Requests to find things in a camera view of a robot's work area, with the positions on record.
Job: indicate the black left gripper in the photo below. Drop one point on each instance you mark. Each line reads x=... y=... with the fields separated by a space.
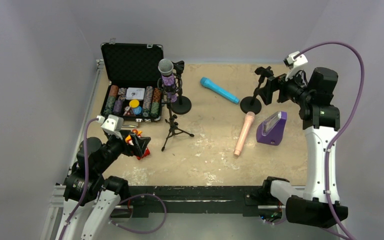
x=129 y=146

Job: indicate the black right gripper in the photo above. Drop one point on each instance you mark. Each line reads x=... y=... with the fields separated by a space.
x=277 y=89

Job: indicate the black round-base mic stand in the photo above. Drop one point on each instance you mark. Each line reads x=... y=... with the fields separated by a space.
x=183 y=104
x=251 y=103

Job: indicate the black tripod mic stand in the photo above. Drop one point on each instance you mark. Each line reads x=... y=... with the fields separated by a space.
x=174 y=129

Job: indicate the purple glitter microphone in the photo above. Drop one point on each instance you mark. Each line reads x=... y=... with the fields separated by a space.
x=166 y=67

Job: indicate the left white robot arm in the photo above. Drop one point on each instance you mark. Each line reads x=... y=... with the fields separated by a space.
x=89 y=198

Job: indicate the red yellow toy block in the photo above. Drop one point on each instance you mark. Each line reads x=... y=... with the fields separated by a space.
x=138 y=144

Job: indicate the triangular all-in marker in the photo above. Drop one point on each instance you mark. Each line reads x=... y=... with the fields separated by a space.
x=128 y=111

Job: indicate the blue small blind chip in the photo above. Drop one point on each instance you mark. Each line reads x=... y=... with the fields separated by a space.
x=137 y=110

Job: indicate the yellow round chip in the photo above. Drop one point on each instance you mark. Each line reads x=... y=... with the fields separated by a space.
x=134 y=103

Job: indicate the pink toy microphone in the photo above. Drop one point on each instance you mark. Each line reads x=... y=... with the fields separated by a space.
x=248 y=121

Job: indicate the purple metronome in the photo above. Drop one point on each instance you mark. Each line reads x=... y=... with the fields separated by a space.
x=271 y=130

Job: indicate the white playing card deck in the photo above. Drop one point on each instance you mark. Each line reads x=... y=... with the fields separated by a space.
x=135 y=93

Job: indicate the black poker chip case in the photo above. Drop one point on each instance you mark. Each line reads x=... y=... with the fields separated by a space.
x=130 y=65

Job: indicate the blue toy microphone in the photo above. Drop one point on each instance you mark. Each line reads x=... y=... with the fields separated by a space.
x=209 y=84

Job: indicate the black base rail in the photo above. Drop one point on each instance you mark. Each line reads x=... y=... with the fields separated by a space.
x=245 y=200

